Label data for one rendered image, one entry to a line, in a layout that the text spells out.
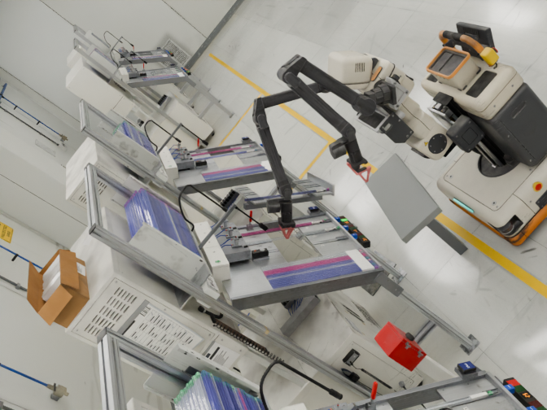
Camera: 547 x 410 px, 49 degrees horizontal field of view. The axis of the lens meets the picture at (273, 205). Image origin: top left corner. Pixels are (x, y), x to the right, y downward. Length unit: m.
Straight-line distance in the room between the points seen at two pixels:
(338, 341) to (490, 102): 1.31
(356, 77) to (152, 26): 7.80
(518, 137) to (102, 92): 5.20
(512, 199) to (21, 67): 8.46
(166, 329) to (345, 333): 0.86
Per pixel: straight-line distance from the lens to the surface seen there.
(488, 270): 3.45
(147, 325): 2.57
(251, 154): 4.38
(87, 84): 7.28
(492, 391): 2.19
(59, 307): 2.47
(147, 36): 10.37
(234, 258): 2.87
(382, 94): 2.69
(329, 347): 2.97
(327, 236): 3.11
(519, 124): 3.10
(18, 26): 10.33
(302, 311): 3.16
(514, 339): 3.18
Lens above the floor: 2.50
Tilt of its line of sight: 28 degrees down
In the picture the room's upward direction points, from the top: 53 degrees counter-clockwise
